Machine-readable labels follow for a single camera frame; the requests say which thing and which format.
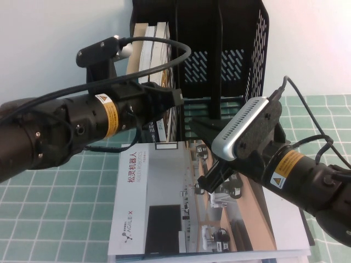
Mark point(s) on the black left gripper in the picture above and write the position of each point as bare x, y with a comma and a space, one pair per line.
134, 104

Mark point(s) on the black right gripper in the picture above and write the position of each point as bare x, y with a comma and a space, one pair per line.
249, 168

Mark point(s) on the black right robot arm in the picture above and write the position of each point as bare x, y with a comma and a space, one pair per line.
315, 186

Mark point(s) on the black spine Chinese title book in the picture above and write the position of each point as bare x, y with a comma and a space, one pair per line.
146, 54

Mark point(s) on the black mesh book holder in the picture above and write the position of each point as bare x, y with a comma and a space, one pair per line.
197, 27

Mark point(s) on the white AgileX brochure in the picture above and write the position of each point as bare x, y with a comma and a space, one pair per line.
164, 191

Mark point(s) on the green checkered tablecloth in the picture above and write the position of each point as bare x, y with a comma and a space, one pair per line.
55, 219

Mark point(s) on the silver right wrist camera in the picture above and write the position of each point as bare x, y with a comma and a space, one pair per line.
233, 128

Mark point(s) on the black right camera bracket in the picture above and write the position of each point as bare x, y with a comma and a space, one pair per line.
263, 128

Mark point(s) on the black camera bracket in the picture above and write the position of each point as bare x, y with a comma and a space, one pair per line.
263, 128
100, 71

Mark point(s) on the black left camera bracket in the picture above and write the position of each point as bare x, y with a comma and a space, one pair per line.
100, 71

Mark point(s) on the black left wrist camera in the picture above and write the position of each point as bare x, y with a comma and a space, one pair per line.
96, 50

